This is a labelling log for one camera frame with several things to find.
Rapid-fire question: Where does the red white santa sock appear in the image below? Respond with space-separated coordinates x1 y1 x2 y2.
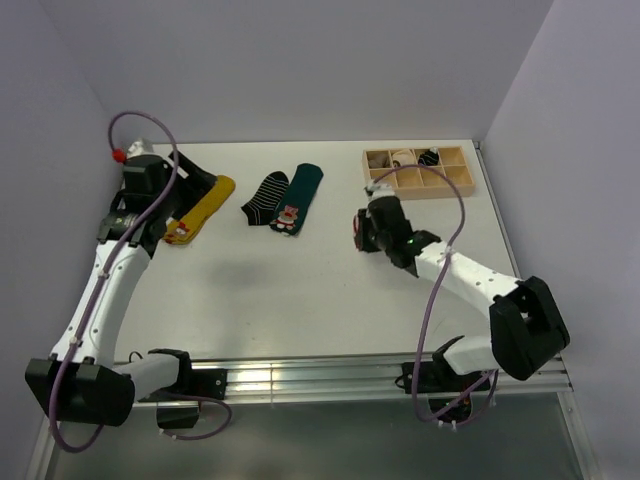
352 209 366 251

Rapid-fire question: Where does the dark green reindeer sock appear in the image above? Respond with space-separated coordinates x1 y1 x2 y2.
269 163 324 236

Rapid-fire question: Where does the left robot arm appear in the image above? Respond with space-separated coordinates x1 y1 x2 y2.
25 153 218 426

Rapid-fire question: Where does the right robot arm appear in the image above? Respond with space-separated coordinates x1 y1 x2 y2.
353 195 570 390

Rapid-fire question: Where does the wooden compartment box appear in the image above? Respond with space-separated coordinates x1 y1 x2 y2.
362 146 475 200

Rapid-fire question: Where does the mustard yellow sock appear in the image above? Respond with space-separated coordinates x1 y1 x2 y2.
163 175 236 246

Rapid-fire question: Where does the beige rolled sock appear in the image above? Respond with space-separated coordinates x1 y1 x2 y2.
367 151 390 169

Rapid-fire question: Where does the cream rolled sock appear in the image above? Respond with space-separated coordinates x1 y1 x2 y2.
391 149 417 168

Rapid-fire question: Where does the black rolled sock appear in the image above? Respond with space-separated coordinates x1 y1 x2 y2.
416 147 441 167

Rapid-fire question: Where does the black white striped ankle sock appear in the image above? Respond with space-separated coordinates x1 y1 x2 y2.
241 171 289 226

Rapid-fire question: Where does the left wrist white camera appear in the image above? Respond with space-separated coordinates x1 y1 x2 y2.
112 138 155 164

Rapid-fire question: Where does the wrist white camera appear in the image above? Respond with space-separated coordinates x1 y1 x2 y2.
364 182 396 202
112 138 155 164

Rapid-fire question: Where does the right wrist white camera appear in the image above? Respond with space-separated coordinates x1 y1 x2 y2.
364 182 396 202

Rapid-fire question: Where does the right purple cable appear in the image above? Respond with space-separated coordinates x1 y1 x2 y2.
369 166 499 424

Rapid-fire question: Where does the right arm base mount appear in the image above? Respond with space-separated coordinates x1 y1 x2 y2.
394 361 498 430

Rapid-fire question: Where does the aluminium front rail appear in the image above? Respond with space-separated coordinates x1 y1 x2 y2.
47 349 571 409

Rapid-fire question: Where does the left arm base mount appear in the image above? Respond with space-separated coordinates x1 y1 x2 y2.
148 369 233 435

